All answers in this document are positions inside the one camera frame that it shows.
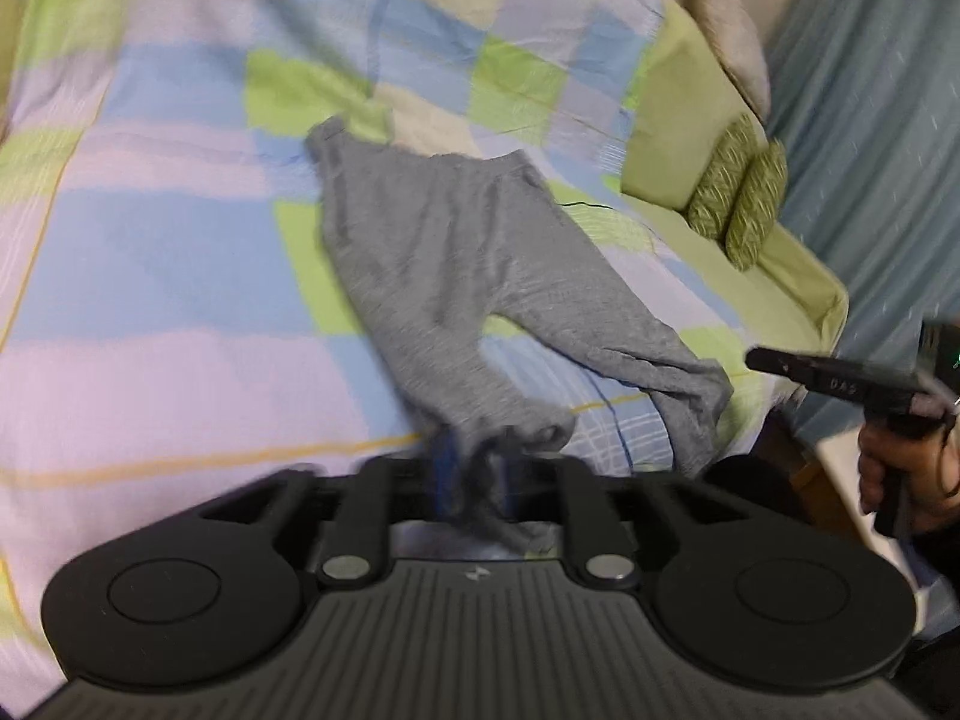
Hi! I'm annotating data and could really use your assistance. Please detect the grey knit trousers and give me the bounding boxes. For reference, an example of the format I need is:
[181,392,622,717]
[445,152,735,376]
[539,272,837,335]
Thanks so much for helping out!
[306,117,732,548]

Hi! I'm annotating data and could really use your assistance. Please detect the beige pillow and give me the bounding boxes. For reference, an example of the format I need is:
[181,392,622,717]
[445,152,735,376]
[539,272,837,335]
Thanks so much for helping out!
[685,0,771,122]

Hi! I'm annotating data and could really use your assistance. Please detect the plaid patchwork bedsheet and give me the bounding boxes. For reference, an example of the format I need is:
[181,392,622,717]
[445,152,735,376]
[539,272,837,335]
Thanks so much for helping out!
[2,0,766,715]

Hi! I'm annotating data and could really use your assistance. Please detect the teal curtain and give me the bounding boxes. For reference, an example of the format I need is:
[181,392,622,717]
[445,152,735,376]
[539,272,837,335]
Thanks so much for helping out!
[768,0,958,367]

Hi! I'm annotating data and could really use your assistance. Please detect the green sofa cover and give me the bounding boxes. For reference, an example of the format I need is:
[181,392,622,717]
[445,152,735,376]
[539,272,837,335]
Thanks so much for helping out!
[622,0,848,353]

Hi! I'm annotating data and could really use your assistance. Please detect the person's right hand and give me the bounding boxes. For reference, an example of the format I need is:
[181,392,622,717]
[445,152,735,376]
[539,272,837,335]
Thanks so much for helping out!
[857,419,958,533]

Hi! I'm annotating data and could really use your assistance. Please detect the green striped cushion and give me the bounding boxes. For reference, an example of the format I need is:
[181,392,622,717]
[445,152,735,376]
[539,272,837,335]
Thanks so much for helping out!
[724,140,788,271]
[685,114,761,241]

